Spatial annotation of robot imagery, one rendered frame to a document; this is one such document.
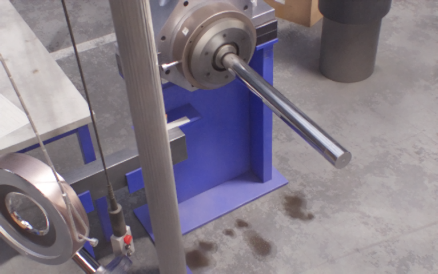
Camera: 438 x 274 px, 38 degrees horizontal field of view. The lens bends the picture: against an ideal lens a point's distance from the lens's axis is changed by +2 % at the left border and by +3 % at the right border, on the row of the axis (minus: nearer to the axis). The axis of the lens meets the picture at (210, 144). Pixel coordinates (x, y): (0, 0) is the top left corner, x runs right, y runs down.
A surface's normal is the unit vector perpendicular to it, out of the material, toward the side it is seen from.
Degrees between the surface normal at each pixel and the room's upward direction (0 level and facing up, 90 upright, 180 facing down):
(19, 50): 0
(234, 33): 90
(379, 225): 0
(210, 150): 90
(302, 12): 90
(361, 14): 90
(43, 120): 0
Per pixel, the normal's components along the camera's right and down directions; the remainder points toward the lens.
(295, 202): -0.06, -0.74
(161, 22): -0.65, -0.26
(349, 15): -0.29, 0.66
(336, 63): -0.56, 0.58
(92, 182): 0.51, 0.56
